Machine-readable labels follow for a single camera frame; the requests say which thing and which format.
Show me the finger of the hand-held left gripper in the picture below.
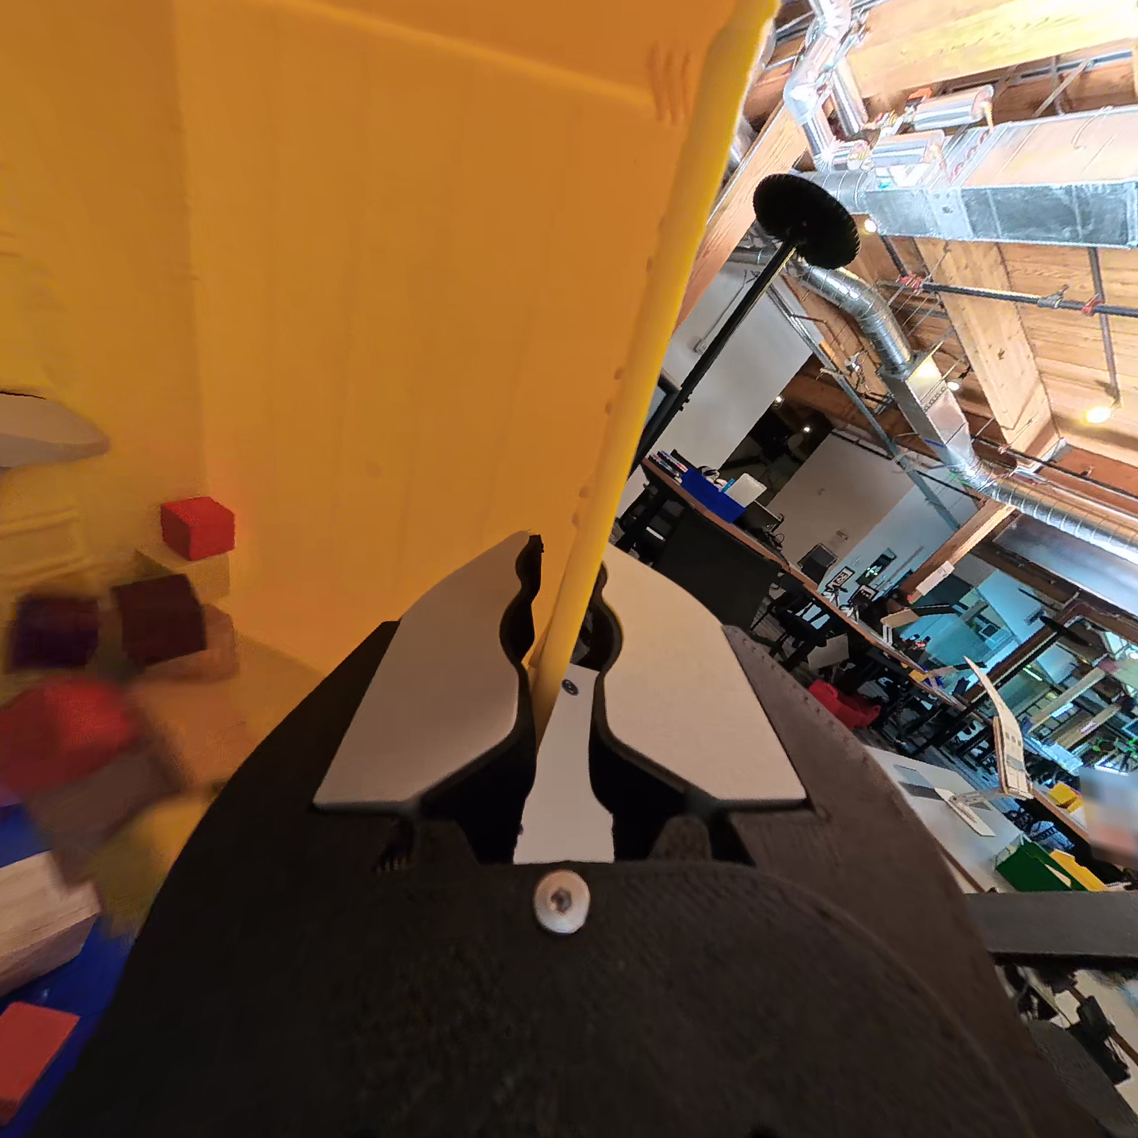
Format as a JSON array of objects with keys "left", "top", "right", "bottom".
[{"left": 0, "top": 392, "right": 110, "bottom": 471}]

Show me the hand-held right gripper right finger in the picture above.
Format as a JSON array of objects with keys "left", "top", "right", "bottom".
[{"left": 583, "top": 545, "right": 809, "bottom": 859}]

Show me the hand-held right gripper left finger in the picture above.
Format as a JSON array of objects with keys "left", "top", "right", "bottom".
[{"left": 314, "top": 532, "right": 547, "bottom": 855}]

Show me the pile of coloured wooden cubes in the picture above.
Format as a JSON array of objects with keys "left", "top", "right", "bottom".
[{"left": 0, "top": 496, "right": 242, "bottom": 1109}]

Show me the yellow plastic box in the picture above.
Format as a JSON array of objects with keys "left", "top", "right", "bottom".
[{"left": 0, "top": 0, "right": 782, "bottom": 802}]

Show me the blue plastic box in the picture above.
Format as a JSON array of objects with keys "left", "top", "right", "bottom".
[{"left": 0, "top": 782, "right": 135, "bottom": 1138}]

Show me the red bag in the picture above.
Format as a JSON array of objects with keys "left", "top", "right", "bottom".
[{"left": 808, "top": 681, "right": 883, "bottom": 731}]

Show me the long wooden desk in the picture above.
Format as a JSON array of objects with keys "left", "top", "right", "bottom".
[{"left": 643, "top": 456, "right": 971, "bottom": 713}]

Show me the small blue bin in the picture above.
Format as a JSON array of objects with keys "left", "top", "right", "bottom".
[{"left": 681, "top": 469, "right": 747, "bottom": 525}]

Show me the neighbouring wooden board stand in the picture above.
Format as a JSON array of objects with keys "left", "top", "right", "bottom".
[{"left": 948, "top": 659, "right": 1033, "bottom": 838}]

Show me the green bin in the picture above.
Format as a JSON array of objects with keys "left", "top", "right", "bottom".
[{"left": 996, "top": 840, "right": 1078, "bottom": 893}]

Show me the black quilted mat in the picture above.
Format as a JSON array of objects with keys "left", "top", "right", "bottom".
[{"left": 965, "top": 889, "right": 1138, "bottom": 962}]

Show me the black round disc on pole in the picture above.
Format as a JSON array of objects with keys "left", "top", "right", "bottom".
[{"left": 659, "top": 174, "right": 862, "bottom": 429}]

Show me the silver ventilation duct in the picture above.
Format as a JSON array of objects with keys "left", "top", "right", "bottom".
[{"left": 730, "top": 0, "right": 1138, "bottom": 571}]

